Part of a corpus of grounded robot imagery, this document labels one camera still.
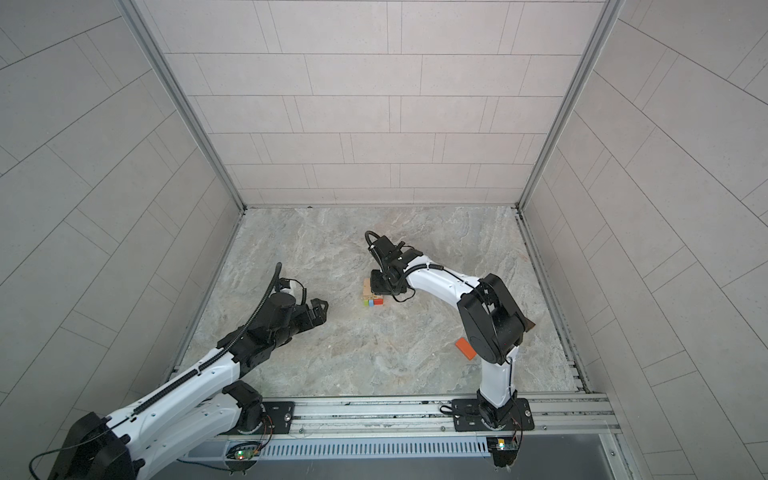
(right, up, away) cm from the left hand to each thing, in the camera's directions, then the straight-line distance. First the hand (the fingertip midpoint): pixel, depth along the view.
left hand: (326, 305), depth 83 cm
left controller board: (-13, -27, -19) cm, 35 cm away
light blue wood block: (+12, 0, +6) cm, 14 cm away
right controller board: (+45, -30, -15) cm, 56 cm away
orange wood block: (+39, -12, 0) cm, 41 cm away
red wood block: (+15, 0, +6) cm, 16 cm away
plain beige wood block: (+11, +4, +4) cm, 12 cm away
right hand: (+13, +3, +6) cm, 15 cm away
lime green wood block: (+10, -1, +6) cm, 12 cm away
